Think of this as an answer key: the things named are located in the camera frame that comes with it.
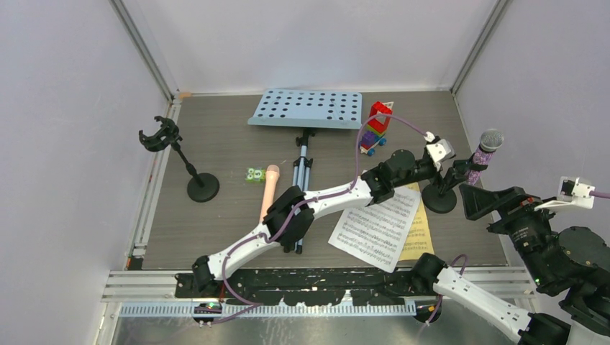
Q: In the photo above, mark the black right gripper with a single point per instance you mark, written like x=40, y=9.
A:
x=475, y=200

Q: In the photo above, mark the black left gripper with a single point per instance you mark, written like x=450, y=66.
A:
x=448, y=176

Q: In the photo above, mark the black microphone stand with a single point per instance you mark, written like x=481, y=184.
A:
x=439, y=196
x=203, y=186

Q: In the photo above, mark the purple glitter microphone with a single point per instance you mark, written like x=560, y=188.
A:
x=490, y=141

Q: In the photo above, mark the yellow sheet music page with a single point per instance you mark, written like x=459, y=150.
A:
x=419, y=233

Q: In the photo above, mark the white sheet music page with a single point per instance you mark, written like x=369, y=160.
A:
x=377, y=234

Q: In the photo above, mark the light blue music stand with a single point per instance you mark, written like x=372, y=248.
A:
x=308, y=110

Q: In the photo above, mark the beige microphone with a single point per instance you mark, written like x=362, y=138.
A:
x=272, y=175

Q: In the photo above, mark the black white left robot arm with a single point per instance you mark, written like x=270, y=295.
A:
x=291, y=215

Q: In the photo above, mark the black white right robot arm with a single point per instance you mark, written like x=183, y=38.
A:
x=574, y=261

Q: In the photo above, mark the colourful toy brick car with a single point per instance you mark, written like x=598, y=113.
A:
x=375, y=130

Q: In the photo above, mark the green number five toy block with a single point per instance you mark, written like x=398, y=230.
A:
x=255, y=175

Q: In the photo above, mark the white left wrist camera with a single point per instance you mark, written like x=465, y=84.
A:
x=441, y=150

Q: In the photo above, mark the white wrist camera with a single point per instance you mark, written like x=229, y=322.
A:
x=574, y=193
x=441, y=150

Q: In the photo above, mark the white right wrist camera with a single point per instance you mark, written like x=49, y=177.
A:
x=574, y=193

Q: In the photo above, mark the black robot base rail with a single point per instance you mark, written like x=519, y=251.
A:
x=313, y=287

